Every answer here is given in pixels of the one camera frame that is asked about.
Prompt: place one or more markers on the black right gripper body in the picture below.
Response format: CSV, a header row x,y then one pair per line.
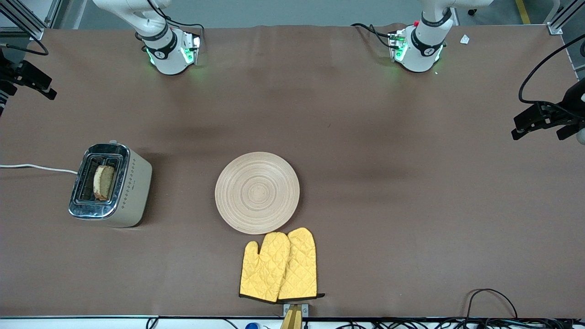
x,y
16,73

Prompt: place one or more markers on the brown toast slice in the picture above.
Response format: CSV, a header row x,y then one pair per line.
x,y
104,183

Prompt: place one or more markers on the round wooden plate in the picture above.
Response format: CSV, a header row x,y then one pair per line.
x,y
257,193

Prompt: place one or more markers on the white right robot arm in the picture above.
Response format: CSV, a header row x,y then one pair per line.
x,y
169,59

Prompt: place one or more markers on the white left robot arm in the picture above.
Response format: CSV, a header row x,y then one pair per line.
x,y
420,55

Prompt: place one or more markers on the black caster wheel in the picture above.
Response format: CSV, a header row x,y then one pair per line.
x,y
472,11

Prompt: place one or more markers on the chrome and beige toaster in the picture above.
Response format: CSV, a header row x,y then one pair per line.
x,y
135,192

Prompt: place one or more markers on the green-lit base control box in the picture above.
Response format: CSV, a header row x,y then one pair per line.
x,y
191,48
396,45

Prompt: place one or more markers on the yellow quilted oven mitt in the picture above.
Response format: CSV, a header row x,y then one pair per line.
x,y
301,265
263,274

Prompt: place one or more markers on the wooden stick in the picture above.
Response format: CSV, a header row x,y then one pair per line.
x,y
292,320

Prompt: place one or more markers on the aluminium frame profile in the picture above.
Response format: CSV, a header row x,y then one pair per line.
x,y
555,29
36,33

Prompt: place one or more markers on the small metal bracket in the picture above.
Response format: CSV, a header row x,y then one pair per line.
x,y
305,310

